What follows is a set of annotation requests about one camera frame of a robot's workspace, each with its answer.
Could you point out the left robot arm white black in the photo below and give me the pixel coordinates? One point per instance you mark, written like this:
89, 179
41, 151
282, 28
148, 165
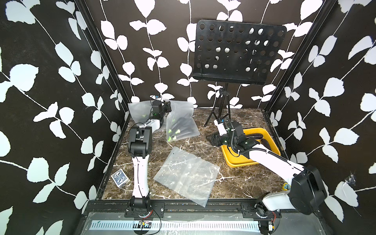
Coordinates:
140, 148

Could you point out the stack of clear zip-top bags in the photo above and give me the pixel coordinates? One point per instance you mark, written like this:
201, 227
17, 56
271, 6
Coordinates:
188, 175

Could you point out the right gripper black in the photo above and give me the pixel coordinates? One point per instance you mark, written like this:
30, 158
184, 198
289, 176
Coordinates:
215, 137

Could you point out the yellow tree sticker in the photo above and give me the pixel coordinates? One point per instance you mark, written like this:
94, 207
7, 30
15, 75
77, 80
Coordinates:
286, 187

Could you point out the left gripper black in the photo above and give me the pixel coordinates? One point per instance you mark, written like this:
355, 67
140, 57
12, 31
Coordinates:
167, 106

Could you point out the clear zip-top bag top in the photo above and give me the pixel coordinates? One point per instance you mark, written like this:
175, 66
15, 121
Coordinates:
140, 111

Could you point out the clear zip-top bag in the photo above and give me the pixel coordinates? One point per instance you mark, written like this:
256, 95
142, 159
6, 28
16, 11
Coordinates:
185, 110
140, 111

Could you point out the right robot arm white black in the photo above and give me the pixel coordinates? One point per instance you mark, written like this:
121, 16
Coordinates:
307, 191

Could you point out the yellow plastic tray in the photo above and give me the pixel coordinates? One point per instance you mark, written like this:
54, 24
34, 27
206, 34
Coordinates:
233, 160

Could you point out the black perforated music stand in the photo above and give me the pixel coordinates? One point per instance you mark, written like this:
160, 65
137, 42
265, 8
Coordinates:
234, 52

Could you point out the white perforated strip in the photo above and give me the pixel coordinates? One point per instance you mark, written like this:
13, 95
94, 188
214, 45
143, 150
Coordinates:
128, 225

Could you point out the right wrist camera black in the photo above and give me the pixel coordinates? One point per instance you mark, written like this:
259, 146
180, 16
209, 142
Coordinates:
233, 128

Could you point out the small printed card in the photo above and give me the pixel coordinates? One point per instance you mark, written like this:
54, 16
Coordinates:
120, 178

